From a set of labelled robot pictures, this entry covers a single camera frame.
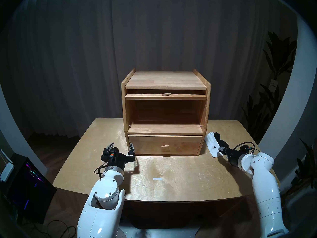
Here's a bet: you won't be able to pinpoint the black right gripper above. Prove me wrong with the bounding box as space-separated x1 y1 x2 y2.
217 146 244 167

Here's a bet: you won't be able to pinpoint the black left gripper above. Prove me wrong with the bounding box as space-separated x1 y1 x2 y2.
100 142 136 172

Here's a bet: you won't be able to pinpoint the white sock with black logo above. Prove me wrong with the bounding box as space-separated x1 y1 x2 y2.
204 132 224 158

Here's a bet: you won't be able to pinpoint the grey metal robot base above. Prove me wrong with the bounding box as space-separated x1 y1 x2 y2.
119 215 201 238

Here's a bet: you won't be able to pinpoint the wooden flip door with peg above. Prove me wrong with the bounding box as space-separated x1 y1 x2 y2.
125 92 207 100

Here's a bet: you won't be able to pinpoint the dark potted plant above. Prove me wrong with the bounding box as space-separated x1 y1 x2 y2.
287 138 317 196

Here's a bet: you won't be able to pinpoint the wooden cabinet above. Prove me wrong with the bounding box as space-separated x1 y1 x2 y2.
121 68 211 156

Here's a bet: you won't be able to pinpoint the white curved arch pillar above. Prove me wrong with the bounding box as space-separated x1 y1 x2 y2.
0 84 49 176
259 14 317 166

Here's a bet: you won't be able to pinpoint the black computer tower with lights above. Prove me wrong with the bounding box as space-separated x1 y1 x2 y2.
6 153 57 224

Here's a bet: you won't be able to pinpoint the tall dark leafy plant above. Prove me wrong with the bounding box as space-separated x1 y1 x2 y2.
242 30 297 144

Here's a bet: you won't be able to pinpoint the white router box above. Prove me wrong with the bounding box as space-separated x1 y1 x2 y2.
0 149 14 182

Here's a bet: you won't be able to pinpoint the grey curtain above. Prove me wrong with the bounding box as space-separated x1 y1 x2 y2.
0 0 297 139

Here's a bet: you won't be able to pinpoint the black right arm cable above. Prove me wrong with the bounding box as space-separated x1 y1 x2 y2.
233 142 260 153

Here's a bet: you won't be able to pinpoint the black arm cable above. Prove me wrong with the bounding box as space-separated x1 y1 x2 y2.
94 163 108 178
233 142 260 153

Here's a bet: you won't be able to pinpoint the wooden drawer with peg handle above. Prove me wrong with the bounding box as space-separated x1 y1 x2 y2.
128 134 203 156

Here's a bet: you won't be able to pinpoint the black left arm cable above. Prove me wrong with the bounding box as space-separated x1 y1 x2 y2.
94 163 108 178

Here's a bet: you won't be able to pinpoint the black floor cable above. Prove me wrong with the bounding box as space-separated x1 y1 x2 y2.
25 219 77 238

